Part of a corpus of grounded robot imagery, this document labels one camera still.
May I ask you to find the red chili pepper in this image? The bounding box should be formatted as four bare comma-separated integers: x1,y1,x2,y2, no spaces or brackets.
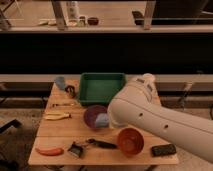
35,148,64,156

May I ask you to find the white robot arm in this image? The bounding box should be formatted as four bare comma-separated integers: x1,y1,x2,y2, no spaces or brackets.
107,73,213,163

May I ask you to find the black phone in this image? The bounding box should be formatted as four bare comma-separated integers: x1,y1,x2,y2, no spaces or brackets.
151,144,176,157

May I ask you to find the white cup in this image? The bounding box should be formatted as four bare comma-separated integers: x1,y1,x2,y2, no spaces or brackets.
142,73,156,82

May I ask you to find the purple bowl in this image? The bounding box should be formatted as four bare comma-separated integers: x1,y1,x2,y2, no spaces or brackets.
83,105,107,129

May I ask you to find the small metal tool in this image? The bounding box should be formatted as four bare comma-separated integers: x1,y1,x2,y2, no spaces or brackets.
51,103,75,107

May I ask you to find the dark red bowl on shelf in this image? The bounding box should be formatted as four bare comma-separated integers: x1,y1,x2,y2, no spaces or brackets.
87,17,99,26

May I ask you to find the green plastic tray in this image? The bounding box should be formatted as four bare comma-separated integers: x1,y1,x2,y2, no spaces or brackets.
78,73,126,106

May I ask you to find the blue sponge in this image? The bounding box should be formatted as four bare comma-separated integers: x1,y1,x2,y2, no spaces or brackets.
95,113,109,128

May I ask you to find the black binder clip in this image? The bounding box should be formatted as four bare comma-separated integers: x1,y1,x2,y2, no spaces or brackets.
65,85,76,98

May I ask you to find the white bottle on shelf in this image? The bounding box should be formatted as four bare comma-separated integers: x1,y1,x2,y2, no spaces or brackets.
66,1,79,21

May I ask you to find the blue cup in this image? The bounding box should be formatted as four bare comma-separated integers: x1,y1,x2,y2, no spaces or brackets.
54,76,66,90

